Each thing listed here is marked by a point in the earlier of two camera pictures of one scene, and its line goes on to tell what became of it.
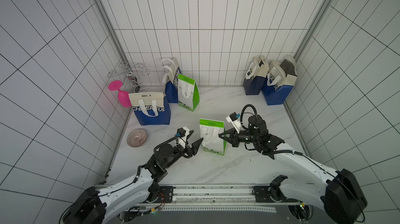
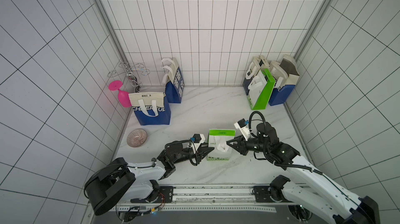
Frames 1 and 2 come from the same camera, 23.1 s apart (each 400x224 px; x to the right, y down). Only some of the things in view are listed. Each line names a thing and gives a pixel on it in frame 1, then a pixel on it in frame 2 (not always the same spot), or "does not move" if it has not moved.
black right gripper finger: (227, 135) → (238, 142)
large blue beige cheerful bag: (151, 108) does not move
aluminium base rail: (218, 198) does not move
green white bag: (188, 94) → (217, 139)
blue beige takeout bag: (281, 77) does not move
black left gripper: (195, 146) → (200, 154)
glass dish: (136, 137) does not move
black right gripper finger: (234, 138) → (240, 146)
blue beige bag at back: (170, 78) does not move
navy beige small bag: (255, 75) does not move
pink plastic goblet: (124, 97) does not move
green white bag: (211, 141) → (260, 89)
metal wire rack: (124, 69) does not move
